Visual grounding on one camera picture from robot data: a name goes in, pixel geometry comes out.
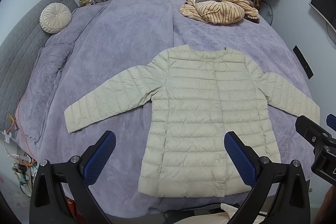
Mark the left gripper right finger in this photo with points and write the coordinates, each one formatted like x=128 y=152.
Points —
x=291 y=203

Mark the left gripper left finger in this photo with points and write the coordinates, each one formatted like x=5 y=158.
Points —
x=61 y=191

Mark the beige quilted puffer jacket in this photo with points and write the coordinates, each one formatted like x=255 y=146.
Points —
x=196 y=98

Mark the grey quilted headboard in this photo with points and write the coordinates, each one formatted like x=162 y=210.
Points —
x=19 y=51

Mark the striped beige fleece garment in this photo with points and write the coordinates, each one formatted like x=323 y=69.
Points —
x=220 y=12

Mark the lavender fleece bed blanket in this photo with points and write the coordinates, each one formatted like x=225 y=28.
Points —
x=101 y=41

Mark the round cream pleated cushion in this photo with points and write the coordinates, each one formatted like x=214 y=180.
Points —
x=55 y=17

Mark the white power strip with cables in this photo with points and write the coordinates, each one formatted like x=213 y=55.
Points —
x=20 y=167

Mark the wall mounted monitor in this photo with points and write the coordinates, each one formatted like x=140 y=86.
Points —
x=327 y=9

